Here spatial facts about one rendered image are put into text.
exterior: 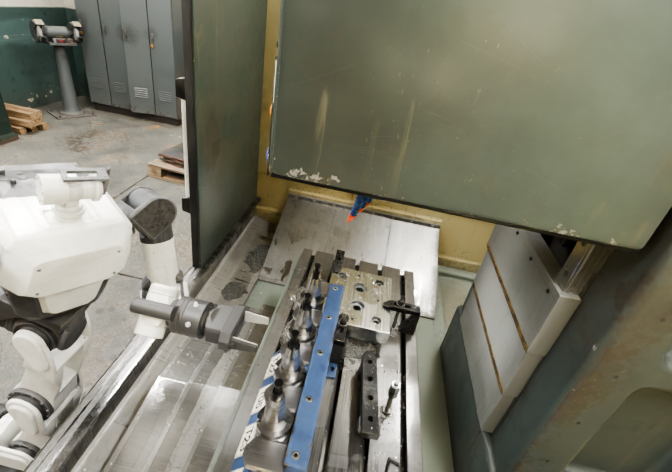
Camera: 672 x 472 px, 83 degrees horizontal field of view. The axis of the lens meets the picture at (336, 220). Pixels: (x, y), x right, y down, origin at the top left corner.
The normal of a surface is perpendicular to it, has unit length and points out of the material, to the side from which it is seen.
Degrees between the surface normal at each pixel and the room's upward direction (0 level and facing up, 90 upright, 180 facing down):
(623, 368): 90
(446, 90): 90
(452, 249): 90
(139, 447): 8
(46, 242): 60
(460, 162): 90
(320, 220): 24
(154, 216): 77
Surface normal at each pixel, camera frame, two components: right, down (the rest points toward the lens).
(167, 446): 0.13, -0.78
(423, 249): 0.08, -0.58
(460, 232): -0.14, 0.48
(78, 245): 0.80, -0.08
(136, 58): 0.18, 0.52
